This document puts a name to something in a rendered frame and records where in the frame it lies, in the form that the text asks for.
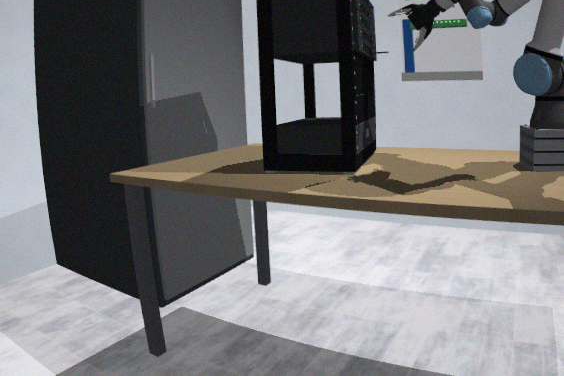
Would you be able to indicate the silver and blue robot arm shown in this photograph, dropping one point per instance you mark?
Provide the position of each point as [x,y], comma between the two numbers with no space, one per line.
[538,71]

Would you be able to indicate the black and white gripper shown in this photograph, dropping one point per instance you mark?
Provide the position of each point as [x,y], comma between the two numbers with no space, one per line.
[420,17]

